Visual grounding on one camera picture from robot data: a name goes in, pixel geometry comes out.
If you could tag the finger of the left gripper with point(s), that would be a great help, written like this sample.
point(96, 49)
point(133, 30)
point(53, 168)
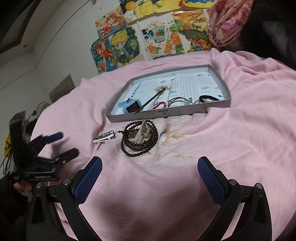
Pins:
point(41, 141)
point(63, 158)

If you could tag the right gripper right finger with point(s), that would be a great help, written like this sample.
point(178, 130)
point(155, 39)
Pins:
point(254, 222)

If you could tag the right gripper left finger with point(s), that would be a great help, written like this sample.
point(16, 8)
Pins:
point(44, 222)

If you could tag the black white hair clip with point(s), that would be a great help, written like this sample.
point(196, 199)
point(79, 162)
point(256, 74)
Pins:
point(107, 136)

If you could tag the beige hair claw clip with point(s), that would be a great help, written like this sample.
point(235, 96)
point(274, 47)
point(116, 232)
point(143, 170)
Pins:
point(138, 135)

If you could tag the light blue kids smartwatch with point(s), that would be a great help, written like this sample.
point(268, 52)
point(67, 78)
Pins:
point(130, 105)

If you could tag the dark hair stick with flowers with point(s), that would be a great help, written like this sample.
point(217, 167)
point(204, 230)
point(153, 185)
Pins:
point(159, 91)

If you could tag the person's left hand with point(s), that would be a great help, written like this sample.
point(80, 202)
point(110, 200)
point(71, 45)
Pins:
point(22, 186)

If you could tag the standing fan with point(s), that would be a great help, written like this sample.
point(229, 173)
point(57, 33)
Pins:
point(37, 112)

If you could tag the brown wooden door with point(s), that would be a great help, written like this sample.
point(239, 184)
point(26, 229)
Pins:
point(62, 89)

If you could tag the mermaid girl drawing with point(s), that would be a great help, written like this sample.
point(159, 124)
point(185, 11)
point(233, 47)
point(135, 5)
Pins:
point(103, 55)

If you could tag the blond boy drawing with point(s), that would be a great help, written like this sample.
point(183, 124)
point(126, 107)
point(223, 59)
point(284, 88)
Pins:
point(125, 46)

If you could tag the orange hair girl drawing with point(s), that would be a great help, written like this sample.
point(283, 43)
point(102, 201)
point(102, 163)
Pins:
point(110, 23)

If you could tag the grey tray with grid paper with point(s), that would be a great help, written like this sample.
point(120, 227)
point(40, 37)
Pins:
point(194, 89)

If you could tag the fruit drink drawing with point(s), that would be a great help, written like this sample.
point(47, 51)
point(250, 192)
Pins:
point(162, 39)

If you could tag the space yellow planet drawing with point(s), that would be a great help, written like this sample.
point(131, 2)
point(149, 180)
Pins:
point(135, 10)

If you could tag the blue sea jellyfish drawing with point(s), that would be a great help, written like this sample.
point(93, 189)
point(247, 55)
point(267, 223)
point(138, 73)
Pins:
point(171, 5)

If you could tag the landscape sunflower drawing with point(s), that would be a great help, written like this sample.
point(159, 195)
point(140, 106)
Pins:
point(192, 27)

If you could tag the black clothing pile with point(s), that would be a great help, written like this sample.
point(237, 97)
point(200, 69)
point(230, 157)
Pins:
point(269, 31)

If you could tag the pink floral folded quilt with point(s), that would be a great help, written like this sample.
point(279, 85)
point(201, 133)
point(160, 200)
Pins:
point(226, 20)

